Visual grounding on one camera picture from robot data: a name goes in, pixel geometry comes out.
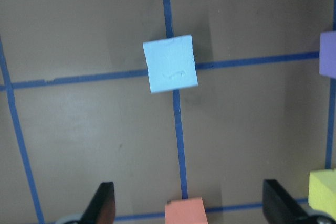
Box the yellow block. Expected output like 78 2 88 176
308 169 335 218

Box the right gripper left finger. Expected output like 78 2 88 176
80 182 116 223

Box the purple block right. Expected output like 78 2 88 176
319 31 336 79

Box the light blue block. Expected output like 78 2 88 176
143 35 198 93

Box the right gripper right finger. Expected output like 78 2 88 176
262 179 315 224

